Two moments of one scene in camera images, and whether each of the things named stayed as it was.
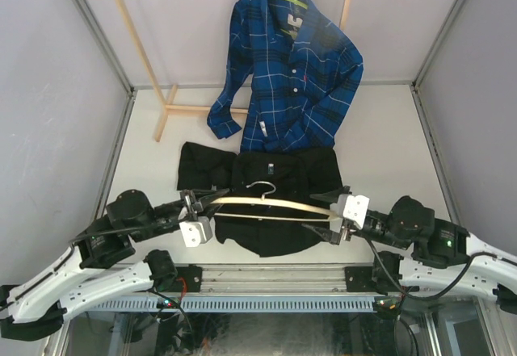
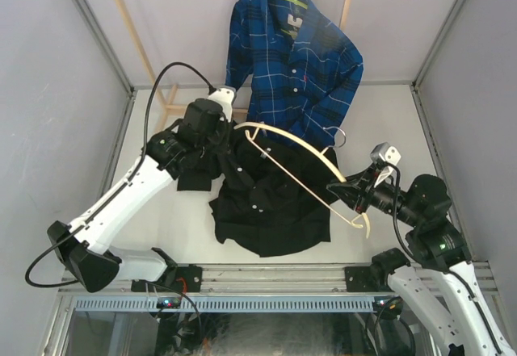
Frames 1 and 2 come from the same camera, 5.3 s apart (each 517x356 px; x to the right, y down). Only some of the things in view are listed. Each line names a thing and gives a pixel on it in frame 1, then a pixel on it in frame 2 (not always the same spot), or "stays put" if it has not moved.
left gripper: [204, 198] -> [222, 146]
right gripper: [332, 236] -> [359, 192]
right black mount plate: [360, 279] stays put
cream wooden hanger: [280, 202] -> [363, 219]
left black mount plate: [189, 279] stays put
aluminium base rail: [275, 281] stays put
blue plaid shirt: [304, 67] stays put
